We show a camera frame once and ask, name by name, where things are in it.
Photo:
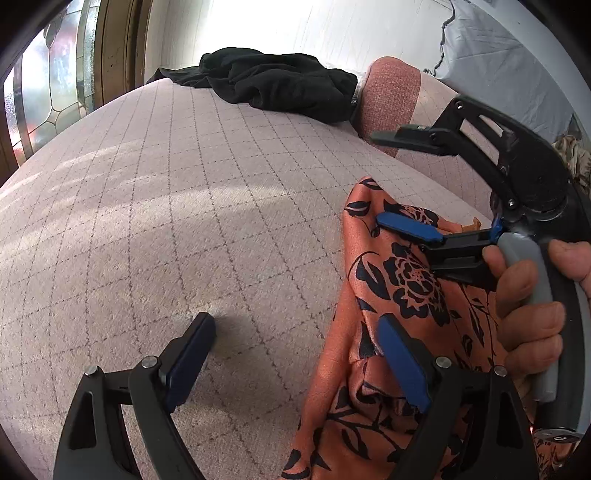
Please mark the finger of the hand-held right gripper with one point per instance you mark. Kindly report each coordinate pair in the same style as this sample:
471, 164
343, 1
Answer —
415, 137
406, 226

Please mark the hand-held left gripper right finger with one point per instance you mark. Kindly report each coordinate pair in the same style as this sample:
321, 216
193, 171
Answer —
401, 360

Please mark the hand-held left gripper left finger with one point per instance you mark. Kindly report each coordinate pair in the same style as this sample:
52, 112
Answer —
189, 364

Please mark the orange floral garment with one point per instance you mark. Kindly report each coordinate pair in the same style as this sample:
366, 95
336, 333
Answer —
392, 277

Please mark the person's right hand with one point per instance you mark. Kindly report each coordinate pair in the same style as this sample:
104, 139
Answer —
521, 323

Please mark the pink bolster pillow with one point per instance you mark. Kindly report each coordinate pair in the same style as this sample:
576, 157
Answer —
388, 92

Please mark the brown patterned blanket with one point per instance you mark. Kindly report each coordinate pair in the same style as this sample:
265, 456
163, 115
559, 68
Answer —
579, 157

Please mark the light blue pillow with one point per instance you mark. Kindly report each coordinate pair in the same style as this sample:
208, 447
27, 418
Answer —
498, 55

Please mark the pink quilted bed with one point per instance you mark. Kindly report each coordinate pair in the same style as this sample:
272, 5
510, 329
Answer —
161, 230

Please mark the black garment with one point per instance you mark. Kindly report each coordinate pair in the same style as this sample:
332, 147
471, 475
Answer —
277, 83

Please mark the wooden stained glass door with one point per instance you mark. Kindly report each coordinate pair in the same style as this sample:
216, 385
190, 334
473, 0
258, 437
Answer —
55, 83

